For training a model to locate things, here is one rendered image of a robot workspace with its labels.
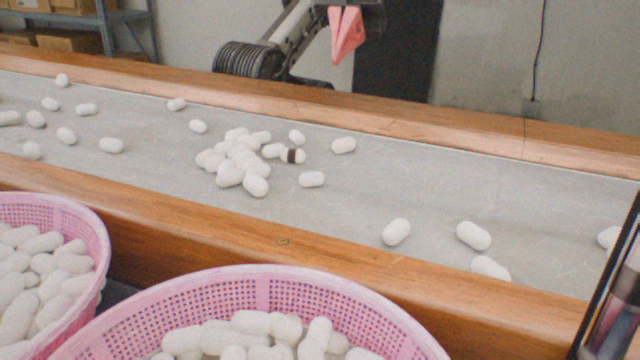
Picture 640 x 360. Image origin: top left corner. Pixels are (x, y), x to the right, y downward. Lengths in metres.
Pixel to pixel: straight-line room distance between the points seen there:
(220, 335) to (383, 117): 0.45
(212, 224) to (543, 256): 0.32
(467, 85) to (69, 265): 2.35
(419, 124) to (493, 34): 1.88
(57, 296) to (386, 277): 0.27
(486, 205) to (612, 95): 2.16
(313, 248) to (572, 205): 0.33
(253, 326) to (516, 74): 2.34
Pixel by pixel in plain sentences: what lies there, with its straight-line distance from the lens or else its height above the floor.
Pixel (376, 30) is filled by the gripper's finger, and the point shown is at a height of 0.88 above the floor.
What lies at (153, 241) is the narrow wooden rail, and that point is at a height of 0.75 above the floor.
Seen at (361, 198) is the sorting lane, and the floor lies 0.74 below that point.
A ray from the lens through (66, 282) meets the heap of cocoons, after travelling 0.44.
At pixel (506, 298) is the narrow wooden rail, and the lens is 0.38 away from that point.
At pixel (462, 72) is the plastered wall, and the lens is 2.59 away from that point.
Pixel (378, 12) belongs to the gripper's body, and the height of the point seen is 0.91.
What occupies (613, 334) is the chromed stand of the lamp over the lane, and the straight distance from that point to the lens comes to 0.33.
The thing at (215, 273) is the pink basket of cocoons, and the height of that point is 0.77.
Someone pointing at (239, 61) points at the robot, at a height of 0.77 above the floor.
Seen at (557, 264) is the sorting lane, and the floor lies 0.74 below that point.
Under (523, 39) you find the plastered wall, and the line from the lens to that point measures 2.55.
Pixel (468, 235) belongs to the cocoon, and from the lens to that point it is 0.46.
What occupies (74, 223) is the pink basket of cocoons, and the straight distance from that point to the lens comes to 0.50.
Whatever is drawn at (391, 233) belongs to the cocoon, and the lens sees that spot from 0.44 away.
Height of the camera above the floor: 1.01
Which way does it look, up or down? 28 degrees down
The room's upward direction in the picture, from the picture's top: 2 degrees clockwise
